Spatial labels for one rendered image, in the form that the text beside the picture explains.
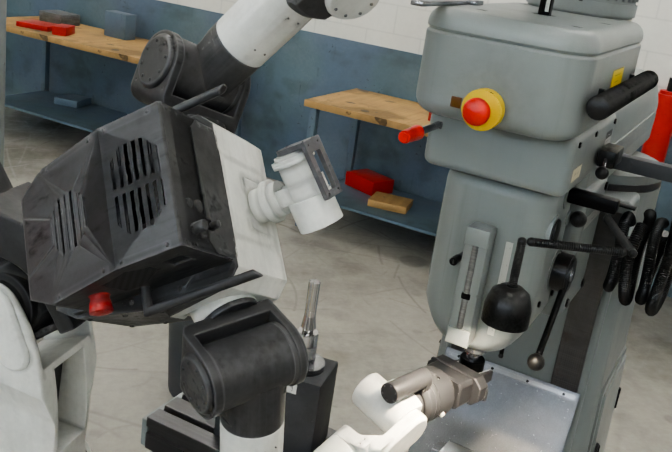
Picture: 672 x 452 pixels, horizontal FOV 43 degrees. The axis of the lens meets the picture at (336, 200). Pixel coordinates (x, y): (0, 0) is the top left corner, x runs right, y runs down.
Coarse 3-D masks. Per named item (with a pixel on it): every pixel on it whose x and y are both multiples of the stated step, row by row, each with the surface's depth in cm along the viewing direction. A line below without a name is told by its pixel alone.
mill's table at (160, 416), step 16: (176, 400) 192; (144, 416) 186; (160, 416) 185; (176, 416) 186; (192, 416) 187; (144, 432) 186; (160, 432) 183; (176, 432) 181; (192, 432) 181; (208, 432) 182; (160, 448) 184; (176, 448) 182; (192, 448) 181; (208, 448) 178
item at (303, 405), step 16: (320, 368) 174; (336, 368) 180; (304, 384) 171; (320, 384) 171; (288, 400) 173; (304, 400) 172; (320, 400) 172; (288, 416) 174; (304, 416) 173; (320, 416) 175; (288, 432) 175; (304, 432) 174; (320, 432) 179; (288, 448) 176; (304, 448) 175
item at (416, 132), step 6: (414, 126) 128; (420, 126) 128; (426, 126) 131; (432, 126) 133; (438, 126) 135; (402, 132) 125; (408, 132) 125; (414, 132) 126; (420, 132) 127; (426, 132) 131; (402, 138) 125; (408, 138) 125; (414, 138) 126; (420, 138) 128
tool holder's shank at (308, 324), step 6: (312, 282) 170; (318, 282) 171; (312, 288) 170; (318, 288) 171; (312, 294) 170; (318, 294) 171; (306, 300) 172; (312, 300) 171; (306, 306) 172; (312, 306) 171; (306, 312) 172; (312, 312) 172; (306, 318) 172; (312, 318) 172; (306, 324) 172; (312, 324) 173; (306, 330) 173; (312, 330) 173
